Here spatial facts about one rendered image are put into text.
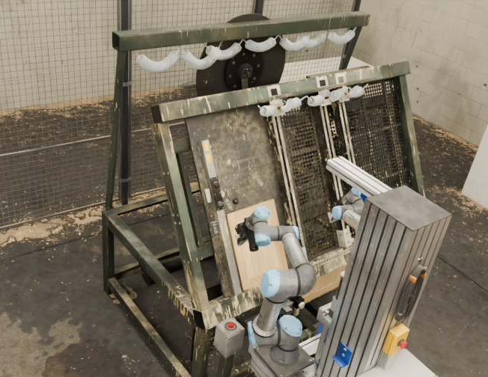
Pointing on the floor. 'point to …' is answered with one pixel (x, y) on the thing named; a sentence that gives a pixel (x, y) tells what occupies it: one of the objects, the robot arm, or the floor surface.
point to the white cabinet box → (483, 170)
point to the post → (224, 366)
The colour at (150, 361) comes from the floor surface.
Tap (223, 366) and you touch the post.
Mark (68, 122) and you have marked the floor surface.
